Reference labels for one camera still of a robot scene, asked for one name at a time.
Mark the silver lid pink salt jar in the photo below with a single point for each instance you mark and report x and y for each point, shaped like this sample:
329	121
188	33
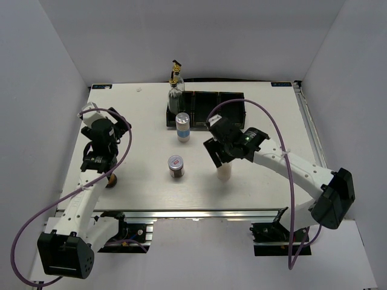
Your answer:
224	172

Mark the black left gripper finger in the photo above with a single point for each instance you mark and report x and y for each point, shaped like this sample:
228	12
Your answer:
118	135
121	117

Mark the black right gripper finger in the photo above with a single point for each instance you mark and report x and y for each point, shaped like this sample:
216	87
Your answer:
216	157
213	144

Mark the blue logo sticker right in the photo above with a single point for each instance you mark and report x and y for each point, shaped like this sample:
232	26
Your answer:
281	84

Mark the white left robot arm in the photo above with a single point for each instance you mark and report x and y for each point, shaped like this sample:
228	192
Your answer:
69	249

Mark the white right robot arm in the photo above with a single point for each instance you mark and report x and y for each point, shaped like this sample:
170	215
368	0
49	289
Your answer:
332	193

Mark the blue logo sticker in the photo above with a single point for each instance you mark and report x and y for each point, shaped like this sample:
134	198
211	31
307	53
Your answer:
101	86
281	84

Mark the blue logo sticker left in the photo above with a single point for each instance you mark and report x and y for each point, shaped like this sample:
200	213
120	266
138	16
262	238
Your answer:
101	86

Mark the glass bottle with brown sauce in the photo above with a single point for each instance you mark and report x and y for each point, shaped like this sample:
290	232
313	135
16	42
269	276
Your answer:
174	95

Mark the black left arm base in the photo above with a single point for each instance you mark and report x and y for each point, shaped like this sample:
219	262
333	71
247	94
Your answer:
133	236

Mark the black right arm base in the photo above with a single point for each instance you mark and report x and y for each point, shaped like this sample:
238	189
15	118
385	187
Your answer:
272	239

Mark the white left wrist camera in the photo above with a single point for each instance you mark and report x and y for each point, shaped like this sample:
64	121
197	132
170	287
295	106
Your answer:
90	117

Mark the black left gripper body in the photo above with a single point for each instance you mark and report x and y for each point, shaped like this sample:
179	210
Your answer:
114	150

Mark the small brown spice jar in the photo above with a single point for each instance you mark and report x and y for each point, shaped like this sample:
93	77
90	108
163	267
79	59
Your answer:
112	181

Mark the red lid dark spice jar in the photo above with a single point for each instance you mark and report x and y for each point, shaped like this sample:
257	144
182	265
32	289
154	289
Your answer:
176	166

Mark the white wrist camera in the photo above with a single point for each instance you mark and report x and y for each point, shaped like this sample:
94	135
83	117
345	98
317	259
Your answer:
212	120
90	117

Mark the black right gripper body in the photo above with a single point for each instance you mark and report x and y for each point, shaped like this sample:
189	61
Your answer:
229	156

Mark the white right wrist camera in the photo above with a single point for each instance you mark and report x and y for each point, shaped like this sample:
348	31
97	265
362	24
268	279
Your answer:
212	120

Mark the blue label spice jar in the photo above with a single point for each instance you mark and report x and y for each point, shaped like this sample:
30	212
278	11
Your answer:
182	122

